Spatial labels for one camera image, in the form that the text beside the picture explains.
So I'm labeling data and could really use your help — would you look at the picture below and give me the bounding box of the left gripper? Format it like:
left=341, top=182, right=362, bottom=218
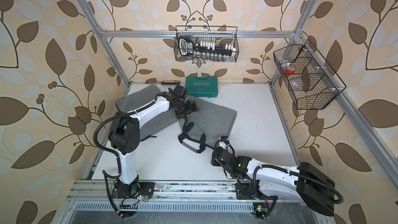
left=172, top=99, right=200, bottom=118

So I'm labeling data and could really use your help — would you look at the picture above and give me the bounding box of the grey laptop bag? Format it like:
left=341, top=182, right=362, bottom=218
left=178, top=96, right=237, bottom=153
left=116, top=85, right=177, bottom=140

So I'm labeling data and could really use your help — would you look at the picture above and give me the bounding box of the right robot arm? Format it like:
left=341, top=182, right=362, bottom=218
left=212, top=136, right=344, bottom=216

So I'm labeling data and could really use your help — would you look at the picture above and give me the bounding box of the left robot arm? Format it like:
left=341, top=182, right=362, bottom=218
left=93, top=85, right=199, bottom=186

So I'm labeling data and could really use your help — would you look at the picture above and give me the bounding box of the black screwdriver bit holder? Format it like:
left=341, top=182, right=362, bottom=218
left=161, top=80, right=181, bottom=85

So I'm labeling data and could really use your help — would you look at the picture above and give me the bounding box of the green tool case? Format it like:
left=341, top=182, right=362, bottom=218
left=185, top=76, right=218, bottom=98

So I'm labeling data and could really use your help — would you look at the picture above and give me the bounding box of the small circuit board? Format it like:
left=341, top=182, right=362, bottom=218
left=253, top=203, right=269, bottom=219

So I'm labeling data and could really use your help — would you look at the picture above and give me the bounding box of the red item in basket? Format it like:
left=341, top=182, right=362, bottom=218
left=284, top=65, right=296, bottom=76

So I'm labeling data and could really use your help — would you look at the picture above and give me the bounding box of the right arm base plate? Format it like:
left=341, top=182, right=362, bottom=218
left=235, top=181, right=279, bottom=201

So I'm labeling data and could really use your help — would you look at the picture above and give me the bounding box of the black socket rail set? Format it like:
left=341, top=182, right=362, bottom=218
left=174, top=36, right=239, bottom=57

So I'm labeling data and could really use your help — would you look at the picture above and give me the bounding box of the back wire basket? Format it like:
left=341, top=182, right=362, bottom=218
left=174, top=25, right=239, bottom=64

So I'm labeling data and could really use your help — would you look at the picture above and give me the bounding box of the wire basket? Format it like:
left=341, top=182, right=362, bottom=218
left=273, top=39, right=346, bottom=110
left=174, top=25, right=239, bottom=64

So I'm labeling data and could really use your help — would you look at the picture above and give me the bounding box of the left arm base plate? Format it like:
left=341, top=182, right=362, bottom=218
left=111, top=181, right=154, bottom=199

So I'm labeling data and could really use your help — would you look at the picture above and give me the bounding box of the right wire basket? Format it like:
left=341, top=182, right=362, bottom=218
left=273, top=39, right=346, bottom=110

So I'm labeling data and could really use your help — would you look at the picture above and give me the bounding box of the white slotted cable duct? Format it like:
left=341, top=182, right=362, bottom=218
left=75, top=201, right=255, bottom=213

